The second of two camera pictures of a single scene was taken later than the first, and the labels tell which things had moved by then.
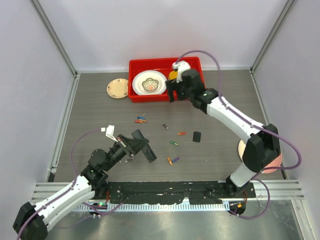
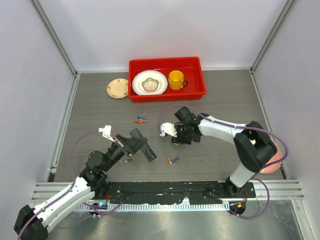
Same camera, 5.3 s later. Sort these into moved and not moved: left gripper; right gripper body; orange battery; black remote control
Moved: right gripper body
Not moved: left gripper; black remote control; orange battery
